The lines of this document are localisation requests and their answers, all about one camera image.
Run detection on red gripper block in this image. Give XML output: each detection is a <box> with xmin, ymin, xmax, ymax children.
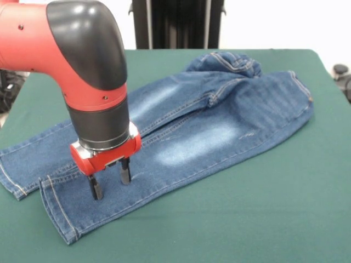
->
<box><xmin>70</xmin><ymin>121</ymin><xmax>142</xmax><ymax>201</ymax></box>

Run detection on blue denim jeans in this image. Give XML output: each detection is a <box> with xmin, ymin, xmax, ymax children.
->
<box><xmin>0</xmin><ymin>51</ymin><xmax>315</xmax><ymax>245</ymax></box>

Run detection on dark green table cloth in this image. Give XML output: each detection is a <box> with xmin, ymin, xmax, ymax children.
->
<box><xmin>0</xmin><ymin>48</ymin><xmax>351</xmax><ymax>263</ymax></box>

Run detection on black round-topped device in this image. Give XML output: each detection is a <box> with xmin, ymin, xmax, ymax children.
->
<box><xmin>333</xmin><ymin>64</ymin><xmax>351</xmax><ymax>104</ymax></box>

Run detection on black equipment with cables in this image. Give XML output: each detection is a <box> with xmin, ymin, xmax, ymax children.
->
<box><xmin>0</xmin><ymin>70</ymin><xmax>30</xmax><ymax>115</ymax></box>

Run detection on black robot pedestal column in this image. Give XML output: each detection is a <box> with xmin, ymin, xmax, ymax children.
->
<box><xmin>128</xmin><ymin>0</ymin><xmax>228</xmax><ymax>50</ymax></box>

